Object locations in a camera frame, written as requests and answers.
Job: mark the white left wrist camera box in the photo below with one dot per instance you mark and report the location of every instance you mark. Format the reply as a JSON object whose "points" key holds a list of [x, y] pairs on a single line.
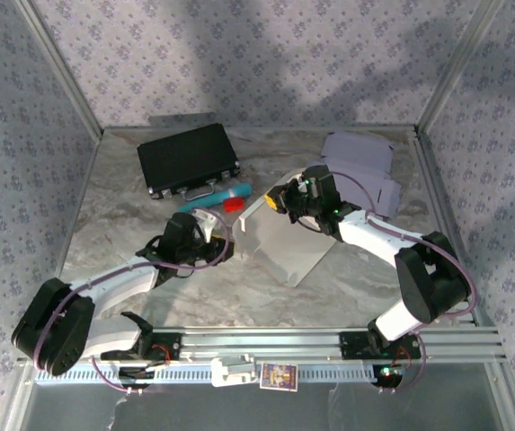
{"points": [[205, 221]]}

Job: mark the white cardboard mailer box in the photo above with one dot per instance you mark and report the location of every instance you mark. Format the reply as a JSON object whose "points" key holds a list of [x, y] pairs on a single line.
{"points": [[284, 242], [365, 152]]}

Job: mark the small red block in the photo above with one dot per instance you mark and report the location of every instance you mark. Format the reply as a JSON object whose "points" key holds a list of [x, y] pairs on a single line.
{"points": [[233, 205]]}

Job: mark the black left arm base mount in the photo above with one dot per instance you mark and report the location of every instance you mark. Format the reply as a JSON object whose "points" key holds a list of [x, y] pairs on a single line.
{"points": [[169, 348]]}

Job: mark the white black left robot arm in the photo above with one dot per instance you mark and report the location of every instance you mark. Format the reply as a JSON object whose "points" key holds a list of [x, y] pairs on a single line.
{"points": [[118, 283]]}

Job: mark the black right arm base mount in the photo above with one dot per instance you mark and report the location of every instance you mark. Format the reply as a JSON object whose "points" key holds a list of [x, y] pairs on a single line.
{"points": [[351, 345]]}

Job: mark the aluminium table side rail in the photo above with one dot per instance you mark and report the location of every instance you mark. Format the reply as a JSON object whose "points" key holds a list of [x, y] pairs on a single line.
{"points": [[76, 215], [436, 179]]}

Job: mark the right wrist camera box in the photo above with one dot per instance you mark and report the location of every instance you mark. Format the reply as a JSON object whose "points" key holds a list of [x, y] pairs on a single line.
{"points": [[311, 185]]}

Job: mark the aluminium rail beam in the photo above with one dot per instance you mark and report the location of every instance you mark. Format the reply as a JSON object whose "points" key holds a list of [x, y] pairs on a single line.
{"points": [[261, 343]]}

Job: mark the black hard carry case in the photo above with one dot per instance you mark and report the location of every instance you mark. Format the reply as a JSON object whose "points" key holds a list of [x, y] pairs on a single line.
{"points": [[185, 157]]}

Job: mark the small picture card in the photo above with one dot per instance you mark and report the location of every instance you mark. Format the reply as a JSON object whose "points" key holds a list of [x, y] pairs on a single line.
{"points": [[279, 376]]}

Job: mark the white plastic bracket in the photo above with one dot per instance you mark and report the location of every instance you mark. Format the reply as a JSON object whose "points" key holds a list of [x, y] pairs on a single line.
{"points": [[225, 372]]}

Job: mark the teal cylindrical tube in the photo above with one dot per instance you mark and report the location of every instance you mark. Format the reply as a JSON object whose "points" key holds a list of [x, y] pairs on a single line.
{"points": [[221, 197]]}

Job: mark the aluminium frame post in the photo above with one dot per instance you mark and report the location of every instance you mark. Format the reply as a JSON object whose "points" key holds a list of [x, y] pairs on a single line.
{"points": [[61, 67], [459, 67]]}

